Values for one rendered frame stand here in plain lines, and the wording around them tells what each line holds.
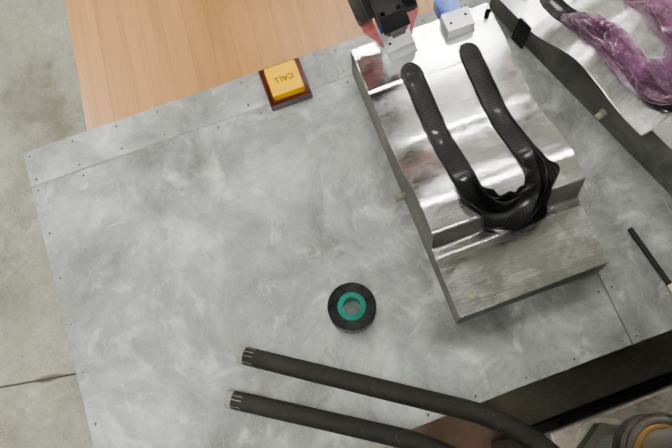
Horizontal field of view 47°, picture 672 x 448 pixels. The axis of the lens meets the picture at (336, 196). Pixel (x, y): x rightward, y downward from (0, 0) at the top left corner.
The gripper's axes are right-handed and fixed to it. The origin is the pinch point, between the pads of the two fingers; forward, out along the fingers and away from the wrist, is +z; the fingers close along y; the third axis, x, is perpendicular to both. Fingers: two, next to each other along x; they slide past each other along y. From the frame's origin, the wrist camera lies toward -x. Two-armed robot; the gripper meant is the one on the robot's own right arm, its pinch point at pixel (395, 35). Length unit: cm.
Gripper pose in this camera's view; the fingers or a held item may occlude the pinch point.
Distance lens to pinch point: 133.7
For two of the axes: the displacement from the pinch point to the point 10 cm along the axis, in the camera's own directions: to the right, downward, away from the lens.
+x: -2.6, -7.5, 6.1
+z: 3.3, 5.2, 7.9
